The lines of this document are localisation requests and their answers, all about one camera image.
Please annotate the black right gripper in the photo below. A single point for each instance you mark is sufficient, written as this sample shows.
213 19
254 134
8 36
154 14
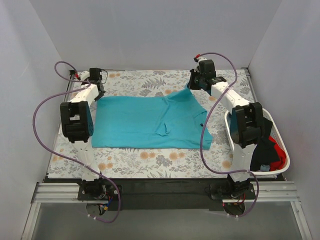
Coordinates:
194 81

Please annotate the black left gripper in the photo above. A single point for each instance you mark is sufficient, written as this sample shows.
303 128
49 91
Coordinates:
100 90

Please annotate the teal t shirt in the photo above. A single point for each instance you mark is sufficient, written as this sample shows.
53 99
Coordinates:
160 122

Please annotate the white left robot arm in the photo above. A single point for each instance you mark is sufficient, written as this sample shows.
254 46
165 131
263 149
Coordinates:
77 123

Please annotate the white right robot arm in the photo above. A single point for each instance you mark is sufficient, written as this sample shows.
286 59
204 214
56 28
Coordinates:
246 124

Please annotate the white laundry basket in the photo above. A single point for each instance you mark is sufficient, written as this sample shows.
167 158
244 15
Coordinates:
276 135

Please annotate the floral table cloth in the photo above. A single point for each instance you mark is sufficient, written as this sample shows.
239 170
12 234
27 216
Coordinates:
169 162

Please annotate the black t shirt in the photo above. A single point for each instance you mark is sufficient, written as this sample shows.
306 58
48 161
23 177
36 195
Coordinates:
264 153

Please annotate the red t shirt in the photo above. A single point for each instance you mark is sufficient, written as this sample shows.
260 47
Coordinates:
279 164

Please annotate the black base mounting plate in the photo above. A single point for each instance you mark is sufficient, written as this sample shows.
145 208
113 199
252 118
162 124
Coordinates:
166 193

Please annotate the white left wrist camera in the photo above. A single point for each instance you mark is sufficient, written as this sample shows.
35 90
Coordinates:
82 76

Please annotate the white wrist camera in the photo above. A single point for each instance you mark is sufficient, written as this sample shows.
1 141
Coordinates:
82 76
199 58

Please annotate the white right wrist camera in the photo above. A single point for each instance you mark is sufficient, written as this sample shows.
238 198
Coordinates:
199 58

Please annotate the aluminium front rail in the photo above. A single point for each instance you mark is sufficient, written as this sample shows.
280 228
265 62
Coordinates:
269 191

